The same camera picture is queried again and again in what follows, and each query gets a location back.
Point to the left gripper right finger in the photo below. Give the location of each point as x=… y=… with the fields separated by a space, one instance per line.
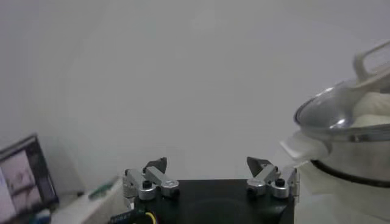
x=274 y=182

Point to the white side table with monitor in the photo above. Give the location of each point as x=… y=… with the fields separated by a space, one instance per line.
x=91 y=210

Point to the white electric cooker base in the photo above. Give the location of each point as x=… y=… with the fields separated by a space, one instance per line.
x=335 y=198

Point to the white steamed baozi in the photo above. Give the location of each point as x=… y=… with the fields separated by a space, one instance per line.
x=373 y=106

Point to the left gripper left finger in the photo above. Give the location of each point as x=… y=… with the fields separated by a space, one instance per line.
x=158 y=182

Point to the black computer monitor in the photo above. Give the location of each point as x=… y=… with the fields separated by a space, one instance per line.
x=27 y=182

